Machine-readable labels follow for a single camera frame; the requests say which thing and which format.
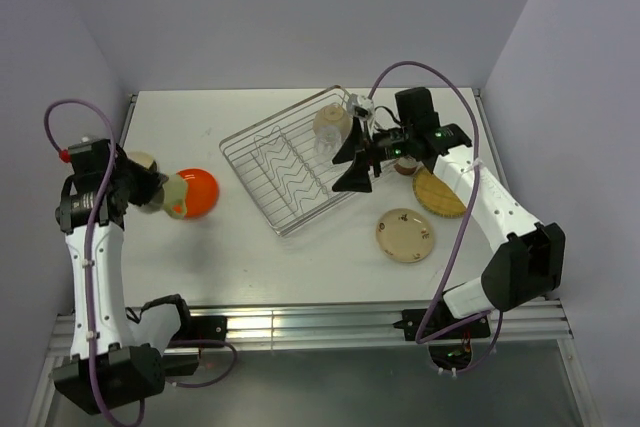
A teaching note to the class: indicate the brown white ceramic cup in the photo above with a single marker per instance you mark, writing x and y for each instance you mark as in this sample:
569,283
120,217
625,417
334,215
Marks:
406,166

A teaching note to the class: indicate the cream floral plate left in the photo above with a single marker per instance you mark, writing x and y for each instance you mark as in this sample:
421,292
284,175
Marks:
149,162

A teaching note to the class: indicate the orange plate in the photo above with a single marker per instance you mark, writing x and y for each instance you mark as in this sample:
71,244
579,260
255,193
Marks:
202,193

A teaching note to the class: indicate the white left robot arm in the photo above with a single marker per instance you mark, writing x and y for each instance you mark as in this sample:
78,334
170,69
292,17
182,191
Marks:
116,356

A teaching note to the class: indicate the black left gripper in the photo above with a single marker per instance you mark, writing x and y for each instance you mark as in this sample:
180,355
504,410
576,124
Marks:
151,180

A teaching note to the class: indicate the aluminium table front rail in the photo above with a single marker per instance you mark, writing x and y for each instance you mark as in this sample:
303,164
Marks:
362,325

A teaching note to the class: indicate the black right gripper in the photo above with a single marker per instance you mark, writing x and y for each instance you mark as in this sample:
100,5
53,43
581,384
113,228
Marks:
357,178

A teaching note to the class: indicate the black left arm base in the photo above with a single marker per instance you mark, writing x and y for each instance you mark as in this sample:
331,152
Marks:
195,337

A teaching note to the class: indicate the cream floral plate right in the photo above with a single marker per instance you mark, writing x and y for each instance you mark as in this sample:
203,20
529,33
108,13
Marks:
405,235

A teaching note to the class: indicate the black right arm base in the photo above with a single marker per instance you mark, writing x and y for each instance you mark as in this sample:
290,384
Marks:
447,358

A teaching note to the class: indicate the white ceramic bowl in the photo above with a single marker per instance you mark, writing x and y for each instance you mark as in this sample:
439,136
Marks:
332,115

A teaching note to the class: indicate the cream floral plate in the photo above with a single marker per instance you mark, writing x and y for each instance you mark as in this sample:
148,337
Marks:
149,162
405,235

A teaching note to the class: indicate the yellow woven pattern plate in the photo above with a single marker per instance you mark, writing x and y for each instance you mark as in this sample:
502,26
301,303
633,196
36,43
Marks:
435,196

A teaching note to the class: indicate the clear faceted drinking glass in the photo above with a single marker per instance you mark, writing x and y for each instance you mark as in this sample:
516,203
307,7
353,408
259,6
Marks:
328,141

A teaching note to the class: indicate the pale yellow mug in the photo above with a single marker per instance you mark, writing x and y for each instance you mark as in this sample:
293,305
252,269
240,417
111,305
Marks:
174,191

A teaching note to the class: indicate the metal wire dish rack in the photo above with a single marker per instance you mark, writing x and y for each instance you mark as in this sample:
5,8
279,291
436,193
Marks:
275,162

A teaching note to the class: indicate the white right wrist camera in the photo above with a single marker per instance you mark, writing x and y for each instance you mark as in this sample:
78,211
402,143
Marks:
360,106

